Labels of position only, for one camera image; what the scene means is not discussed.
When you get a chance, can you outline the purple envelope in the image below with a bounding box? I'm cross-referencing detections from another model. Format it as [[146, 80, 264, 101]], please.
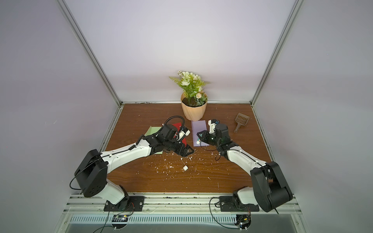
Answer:
[[191, 120, 207, 147]]

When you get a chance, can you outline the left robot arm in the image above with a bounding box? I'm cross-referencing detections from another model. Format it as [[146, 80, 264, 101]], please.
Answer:
[[74, 124, 194, 204]]

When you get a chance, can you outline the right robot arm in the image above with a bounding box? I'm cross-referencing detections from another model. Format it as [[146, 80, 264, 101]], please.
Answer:
[[197, 124, 293, 212]]

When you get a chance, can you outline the green envelope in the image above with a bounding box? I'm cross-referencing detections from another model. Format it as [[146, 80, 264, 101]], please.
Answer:
[[143, 126, 163, 156]]

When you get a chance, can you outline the red envelope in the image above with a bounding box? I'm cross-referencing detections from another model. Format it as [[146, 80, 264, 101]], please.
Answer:
[[173, 123, 186, 141]]

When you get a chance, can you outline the beige flower pot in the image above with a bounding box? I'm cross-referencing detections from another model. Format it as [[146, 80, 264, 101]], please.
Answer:
[[180, 93, 207, 121]]

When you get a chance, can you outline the brown plastic scoop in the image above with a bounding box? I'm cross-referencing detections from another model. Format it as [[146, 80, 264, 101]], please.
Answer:
[[234, 113, 250, 133]]

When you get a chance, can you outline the artificial flower plant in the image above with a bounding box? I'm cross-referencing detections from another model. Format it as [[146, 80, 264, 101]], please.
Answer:
[[169, 70, 208, 107]]

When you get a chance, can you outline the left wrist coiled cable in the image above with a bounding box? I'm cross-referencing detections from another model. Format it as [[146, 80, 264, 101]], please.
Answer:
[[163, 116, 186, 135]]

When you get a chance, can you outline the right base cable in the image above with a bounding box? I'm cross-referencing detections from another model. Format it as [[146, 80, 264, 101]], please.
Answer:
[[208, 197, 252, 231]]

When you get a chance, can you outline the base cable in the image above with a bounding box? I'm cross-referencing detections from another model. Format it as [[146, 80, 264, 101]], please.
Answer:
[[208, 197, 252, 231], [92, 203, 135, 233]]

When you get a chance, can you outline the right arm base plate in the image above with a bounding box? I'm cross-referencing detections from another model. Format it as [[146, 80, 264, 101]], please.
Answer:
[[215, 196, 259, 212]]

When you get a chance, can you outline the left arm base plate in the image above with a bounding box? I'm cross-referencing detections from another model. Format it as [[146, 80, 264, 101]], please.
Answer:
[[104, 196, 145, 212]]

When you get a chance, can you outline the left base cable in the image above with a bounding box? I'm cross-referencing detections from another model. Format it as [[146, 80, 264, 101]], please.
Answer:
[[92, 203, 135, 233]]

